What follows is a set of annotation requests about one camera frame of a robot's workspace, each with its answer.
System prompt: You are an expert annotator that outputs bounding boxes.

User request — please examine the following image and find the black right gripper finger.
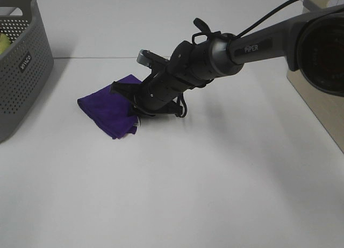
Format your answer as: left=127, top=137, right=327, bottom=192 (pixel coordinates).
left=127, top=107, right=142, bottom=117

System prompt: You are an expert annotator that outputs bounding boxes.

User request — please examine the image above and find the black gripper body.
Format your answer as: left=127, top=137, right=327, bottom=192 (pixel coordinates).
left=133, top=69, right=188, bottom=118

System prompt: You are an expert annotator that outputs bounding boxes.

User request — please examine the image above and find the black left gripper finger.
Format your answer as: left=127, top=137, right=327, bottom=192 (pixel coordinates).
left=110, top=81, right=141, bottom=95

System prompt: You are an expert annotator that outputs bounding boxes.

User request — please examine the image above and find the purple towel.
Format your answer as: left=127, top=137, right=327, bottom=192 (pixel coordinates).
left=77, top=85, right=138, bottom=139

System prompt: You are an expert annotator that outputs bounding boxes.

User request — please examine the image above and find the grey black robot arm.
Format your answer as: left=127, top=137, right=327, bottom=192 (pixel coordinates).
left=110, top=5, right=343, bottom=117

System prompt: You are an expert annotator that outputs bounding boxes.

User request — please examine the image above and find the grey perforated plastic basket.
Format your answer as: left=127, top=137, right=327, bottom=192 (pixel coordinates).
left=1, top=0, right=54, bottom=141

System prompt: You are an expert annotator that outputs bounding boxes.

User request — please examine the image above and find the green cloth in basket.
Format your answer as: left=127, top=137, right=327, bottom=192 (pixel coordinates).
left=0, top=33, right=11, bottom=54

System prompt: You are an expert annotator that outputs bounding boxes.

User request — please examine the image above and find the beige plastic storage bin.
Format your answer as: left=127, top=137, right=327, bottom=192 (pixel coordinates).
left=286, top=0, right=344, bottom=154

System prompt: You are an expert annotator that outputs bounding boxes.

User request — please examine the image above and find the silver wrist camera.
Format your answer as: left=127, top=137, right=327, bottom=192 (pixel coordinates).
left=137, top=49, right=169, bottom=69

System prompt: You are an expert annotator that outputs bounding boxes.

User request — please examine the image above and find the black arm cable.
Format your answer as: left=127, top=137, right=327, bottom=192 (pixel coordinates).
left=191, top=0, right=344, bottom=44

